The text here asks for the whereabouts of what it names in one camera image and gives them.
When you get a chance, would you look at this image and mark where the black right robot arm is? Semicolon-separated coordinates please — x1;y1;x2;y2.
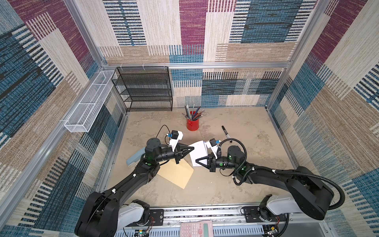
183;146;345;222

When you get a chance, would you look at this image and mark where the light blue stapler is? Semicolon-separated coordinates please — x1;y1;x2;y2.
126;148;145;167

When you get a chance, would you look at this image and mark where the red pen cup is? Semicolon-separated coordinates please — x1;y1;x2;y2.
187;111;199;131

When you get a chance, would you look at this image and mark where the white mesh wall basket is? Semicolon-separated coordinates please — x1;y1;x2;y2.
65;71;114;133

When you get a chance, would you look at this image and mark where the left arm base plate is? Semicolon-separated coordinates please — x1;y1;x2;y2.
127;209;164;227

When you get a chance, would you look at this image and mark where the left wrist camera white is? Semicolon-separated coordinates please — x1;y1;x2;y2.
167;130;183;152

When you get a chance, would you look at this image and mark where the black wire shelf rack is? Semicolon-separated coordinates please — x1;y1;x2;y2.
112;67;173;112

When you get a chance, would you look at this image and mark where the black corrugated cable conduit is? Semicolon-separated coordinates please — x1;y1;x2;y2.
272;168;346;211

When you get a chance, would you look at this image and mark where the black white marker pen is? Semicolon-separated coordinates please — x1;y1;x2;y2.
222;125;231;139

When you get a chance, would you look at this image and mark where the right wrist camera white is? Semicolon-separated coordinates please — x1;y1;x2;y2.
205;138;221;159

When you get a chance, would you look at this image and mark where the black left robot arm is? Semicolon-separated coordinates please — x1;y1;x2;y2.
75;138;194;237

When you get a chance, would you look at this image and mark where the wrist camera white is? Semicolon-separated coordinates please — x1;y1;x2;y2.
205;138;221;159
167;130;183;152

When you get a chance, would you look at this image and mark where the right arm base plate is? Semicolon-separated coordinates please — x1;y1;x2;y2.
240;206;287;223

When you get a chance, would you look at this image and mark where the blue floral letter paper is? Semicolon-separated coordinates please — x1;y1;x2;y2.
189;141;208;167

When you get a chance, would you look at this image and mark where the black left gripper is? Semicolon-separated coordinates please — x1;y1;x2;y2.
154;144;193;166

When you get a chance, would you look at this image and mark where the tan paper envelope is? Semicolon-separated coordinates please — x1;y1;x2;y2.
158;160;194;189

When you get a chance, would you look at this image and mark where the pink calculator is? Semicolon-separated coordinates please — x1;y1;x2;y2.
180;221;214;237

